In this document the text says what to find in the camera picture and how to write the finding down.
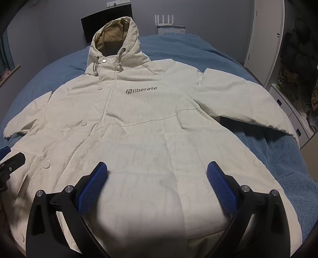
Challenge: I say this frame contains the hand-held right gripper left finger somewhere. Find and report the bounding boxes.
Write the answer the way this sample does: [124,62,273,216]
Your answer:
[25,162,111,258]

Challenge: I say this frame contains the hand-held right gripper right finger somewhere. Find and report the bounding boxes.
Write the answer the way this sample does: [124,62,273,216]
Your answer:
[207,161,290,258]

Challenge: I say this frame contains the black monitor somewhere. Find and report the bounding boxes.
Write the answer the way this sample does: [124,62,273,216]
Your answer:
[81,10,133,46]

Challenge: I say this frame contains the white router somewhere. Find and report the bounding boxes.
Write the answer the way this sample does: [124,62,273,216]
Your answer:
[154,14,174,27]

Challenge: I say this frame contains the cream hooded jacket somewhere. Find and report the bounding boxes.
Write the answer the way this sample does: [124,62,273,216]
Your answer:
[4,16,300,258]

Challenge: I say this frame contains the white wardrobe door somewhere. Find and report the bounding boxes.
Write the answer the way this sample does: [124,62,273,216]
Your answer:
[245,0,285,88]

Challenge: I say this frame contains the blue fleece blanket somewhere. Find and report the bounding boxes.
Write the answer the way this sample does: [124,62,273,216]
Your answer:
[0,32,318,224]

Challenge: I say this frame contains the dark hanging clothes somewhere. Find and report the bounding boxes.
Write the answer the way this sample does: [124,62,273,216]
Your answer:
[281,18,318,106]

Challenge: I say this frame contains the white drawer cabinet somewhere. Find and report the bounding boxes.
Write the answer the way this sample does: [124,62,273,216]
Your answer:
[270,84,316,150]

